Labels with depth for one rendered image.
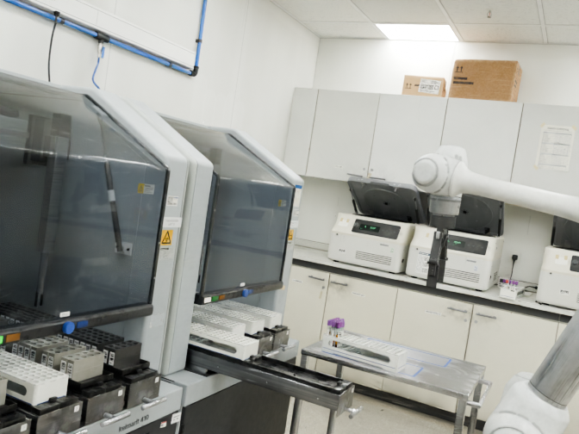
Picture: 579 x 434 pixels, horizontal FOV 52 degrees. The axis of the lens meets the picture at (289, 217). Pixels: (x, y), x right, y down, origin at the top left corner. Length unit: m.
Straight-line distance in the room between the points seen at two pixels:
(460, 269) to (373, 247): 0.61
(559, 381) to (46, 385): 1.22
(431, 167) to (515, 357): 2.63
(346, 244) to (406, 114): 1.07
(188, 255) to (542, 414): 1.11
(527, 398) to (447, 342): 2.55
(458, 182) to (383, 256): 2.59
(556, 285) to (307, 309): 1.71
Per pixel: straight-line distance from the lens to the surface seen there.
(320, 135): 4.73
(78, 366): 1.66
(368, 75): 5.06
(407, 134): 4.51
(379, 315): 4.26
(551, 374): 1.62
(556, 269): 4.04
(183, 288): 1.96
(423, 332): 4.18
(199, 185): 1.93
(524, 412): 1.62
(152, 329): 1.88
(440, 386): 2.10
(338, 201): 4.99
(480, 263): 4.08
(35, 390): 1.53
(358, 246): 4.27
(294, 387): 1.91
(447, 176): 1.65
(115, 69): 3.22
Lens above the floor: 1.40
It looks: 3 degrees down
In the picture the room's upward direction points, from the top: 9 degrees clockwise
